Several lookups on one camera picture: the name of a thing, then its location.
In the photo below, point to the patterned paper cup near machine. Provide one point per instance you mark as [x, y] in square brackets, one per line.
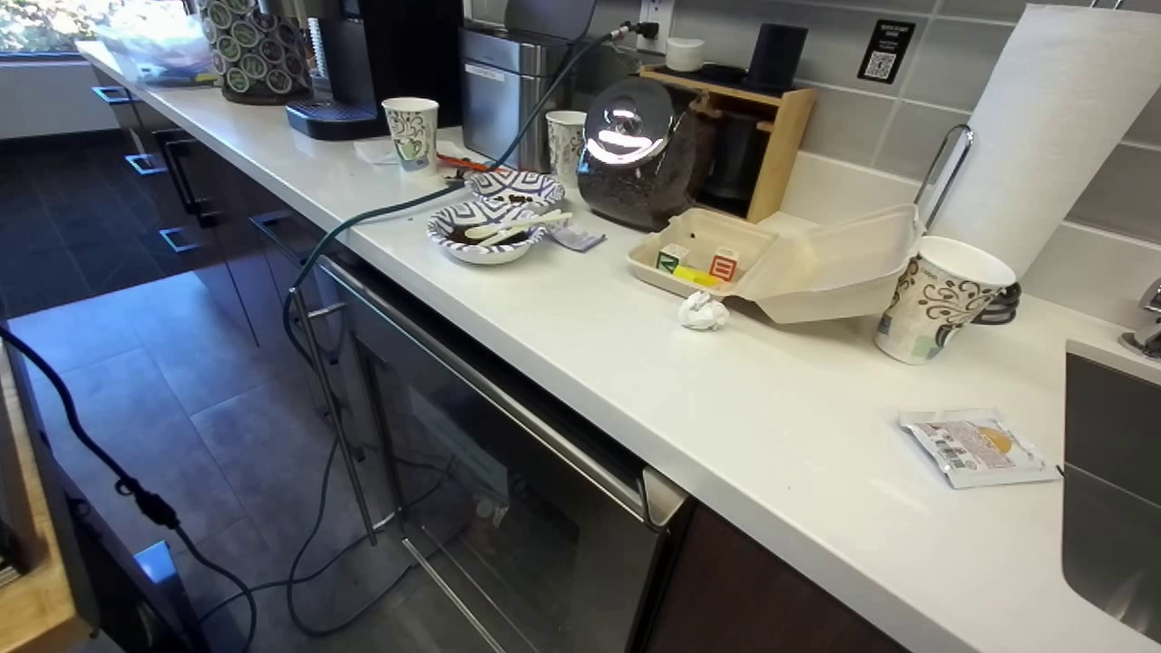
[563, 140]

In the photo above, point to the blue patterned paper cup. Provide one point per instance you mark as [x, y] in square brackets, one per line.
[413, 126]

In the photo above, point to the black coffee maker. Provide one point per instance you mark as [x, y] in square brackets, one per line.
[372, 54]

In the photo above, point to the large patterned paper cup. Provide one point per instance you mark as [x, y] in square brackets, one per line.
[941, 291]

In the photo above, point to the crumpled white paper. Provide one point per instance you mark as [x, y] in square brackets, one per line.
[702, 313]

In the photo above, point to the blue patterned bowl stack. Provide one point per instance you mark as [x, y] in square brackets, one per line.
[500, 218]

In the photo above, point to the round chrome kettle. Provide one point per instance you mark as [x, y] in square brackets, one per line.
[640, 159]

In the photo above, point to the glass front oven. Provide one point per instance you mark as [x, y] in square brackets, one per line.
[533, 519]

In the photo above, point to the open foam takeout box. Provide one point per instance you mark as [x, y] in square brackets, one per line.
[790, 267]

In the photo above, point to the wooden pod rack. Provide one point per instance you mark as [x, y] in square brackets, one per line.
[754, 140]

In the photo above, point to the flat snack packet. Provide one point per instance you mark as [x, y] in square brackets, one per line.
[973, 448]

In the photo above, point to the patterned canister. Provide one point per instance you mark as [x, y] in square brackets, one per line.
[259, 50]

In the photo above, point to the white paper towel roll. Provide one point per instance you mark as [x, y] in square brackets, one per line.
[1065, 93]

